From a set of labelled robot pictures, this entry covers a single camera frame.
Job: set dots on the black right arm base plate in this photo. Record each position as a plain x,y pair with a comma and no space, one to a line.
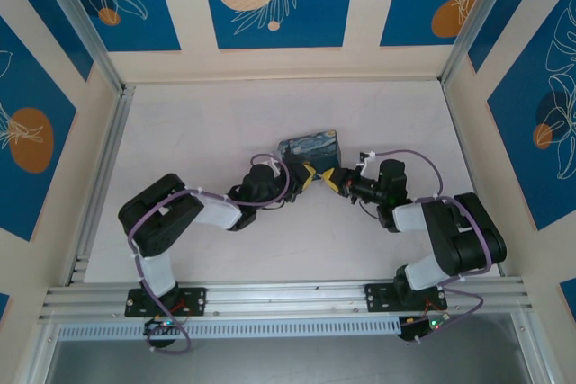
378,296

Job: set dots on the blue poster large beige circle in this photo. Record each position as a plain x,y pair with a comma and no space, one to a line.
288,20

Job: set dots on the aluminium left frame post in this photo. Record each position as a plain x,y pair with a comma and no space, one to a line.
85,29

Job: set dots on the blue poster white flower outline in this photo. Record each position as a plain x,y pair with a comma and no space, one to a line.
148,29

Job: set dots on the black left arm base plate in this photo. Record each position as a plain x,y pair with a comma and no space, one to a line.
193,300

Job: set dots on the starry night painted tin box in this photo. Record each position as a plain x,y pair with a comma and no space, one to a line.
310,145

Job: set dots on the grey metal sheet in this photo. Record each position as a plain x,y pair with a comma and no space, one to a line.
288,361

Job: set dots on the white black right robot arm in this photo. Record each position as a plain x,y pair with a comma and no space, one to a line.
468,235

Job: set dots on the blue poster orange oval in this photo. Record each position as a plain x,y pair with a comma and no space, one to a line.
27,87

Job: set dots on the aluminium frame post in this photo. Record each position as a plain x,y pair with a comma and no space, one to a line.
85,29
477,20

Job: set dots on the blue poster white lily outline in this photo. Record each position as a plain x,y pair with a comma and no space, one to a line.
517,141

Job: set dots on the aluminium right frame post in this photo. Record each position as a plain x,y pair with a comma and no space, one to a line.
477,20

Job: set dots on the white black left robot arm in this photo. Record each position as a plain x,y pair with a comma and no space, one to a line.
157,222

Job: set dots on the aluminium cross rail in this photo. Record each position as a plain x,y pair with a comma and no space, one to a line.
279,296

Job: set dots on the aluminium side rail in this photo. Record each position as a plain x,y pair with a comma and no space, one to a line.
105,168

